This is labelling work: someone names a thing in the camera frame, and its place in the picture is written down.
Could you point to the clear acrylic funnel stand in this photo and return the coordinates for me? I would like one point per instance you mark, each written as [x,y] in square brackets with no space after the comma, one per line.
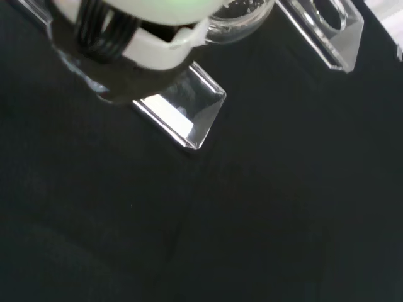
[189,116]

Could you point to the black bench cloth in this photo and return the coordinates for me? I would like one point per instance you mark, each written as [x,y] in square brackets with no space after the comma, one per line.
[220,220]

